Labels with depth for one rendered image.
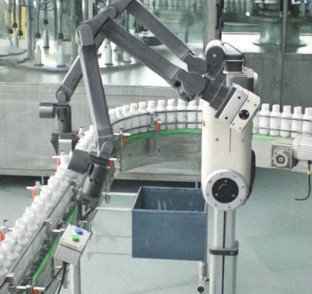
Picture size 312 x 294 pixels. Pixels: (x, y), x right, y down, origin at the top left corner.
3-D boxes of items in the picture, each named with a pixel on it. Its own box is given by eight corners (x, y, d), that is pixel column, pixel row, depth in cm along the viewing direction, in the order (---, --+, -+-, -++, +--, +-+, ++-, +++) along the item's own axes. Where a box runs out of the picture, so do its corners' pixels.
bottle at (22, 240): (14, 271, 258) (11, 223, 254) (31, 271, 257) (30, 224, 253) (9, 278, 252) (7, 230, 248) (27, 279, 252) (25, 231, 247)
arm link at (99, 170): (110, 167, 246) (111, 161, 251) (89, 159, 245) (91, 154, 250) (103, 186, 247) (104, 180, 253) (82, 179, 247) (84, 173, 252)
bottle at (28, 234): (33, 269, 258) (31, 223, 254) (15, 272, 257) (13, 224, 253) (31, 262, 264) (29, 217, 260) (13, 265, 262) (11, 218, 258)
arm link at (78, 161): (115, 143, 247) (112, 148, 255) (80, 130, 246) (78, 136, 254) (102, 178, 244) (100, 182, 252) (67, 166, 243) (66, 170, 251)
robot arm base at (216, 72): (220, 92, 301) (237, 66, 298) (203, 81, 301) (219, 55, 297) (221, 88, 309) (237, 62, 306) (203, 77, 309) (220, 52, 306)
